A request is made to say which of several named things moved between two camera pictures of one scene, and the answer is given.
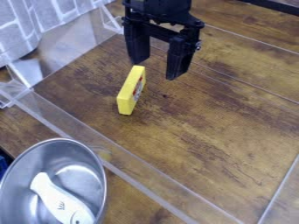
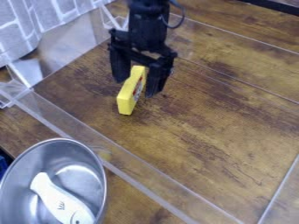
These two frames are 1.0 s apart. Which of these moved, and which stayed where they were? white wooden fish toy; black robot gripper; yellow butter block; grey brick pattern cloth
Moved: black robot gripper
Stayed: white wooden fish toy; grey brick pattern cloth; yellow butter block
